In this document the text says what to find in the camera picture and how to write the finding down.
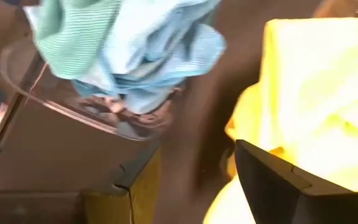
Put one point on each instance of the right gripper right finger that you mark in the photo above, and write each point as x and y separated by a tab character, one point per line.
272	193

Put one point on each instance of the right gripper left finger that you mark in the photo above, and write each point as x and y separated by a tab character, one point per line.
120	205

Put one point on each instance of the yellow microfiber towel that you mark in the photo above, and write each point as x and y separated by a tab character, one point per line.
322	93

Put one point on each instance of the light blue microfiber towel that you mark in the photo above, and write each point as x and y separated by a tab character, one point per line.
166	56

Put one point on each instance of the teal microfiber towel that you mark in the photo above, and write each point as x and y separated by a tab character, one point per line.
73	40

